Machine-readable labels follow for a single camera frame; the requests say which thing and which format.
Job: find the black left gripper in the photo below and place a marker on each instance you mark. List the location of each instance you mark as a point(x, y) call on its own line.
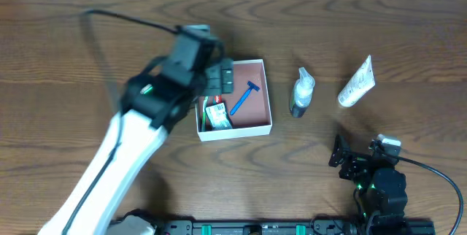
point(219, 78)

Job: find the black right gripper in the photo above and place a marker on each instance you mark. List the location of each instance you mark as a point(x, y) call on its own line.
point(350, 161)

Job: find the teal red toothpaste tube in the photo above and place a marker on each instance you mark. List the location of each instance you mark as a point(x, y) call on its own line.
point(217, 99)

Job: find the green white soap packet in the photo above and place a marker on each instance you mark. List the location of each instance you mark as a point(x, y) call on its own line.
point(218, 117)

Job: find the blue disposable razor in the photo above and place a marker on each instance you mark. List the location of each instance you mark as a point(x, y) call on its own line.
point(251, 86)

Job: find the white green toothbrush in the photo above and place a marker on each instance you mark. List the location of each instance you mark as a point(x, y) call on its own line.
point(204, 115)

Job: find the white box brown inside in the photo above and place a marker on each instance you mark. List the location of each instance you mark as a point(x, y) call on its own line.
point(253, 118)

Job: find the white lotion tube gold cap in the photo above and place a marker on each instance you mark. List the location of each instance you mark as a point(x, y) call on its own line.
point(360, 83)

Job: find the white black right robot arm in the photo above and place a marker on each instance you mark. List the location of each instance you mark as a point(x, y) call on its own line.
point(380, 189)

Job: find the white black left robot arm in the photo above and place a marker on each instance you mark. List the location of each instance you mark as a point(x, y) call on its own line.
point(153, 102)

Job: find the clear dark foam pump bottle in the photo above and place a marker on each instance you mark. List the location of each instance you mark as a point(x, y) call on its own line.
point(302, 93)

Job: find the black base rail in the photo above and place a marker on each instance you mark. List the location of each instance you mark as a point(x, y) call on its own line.
point(139, 222)

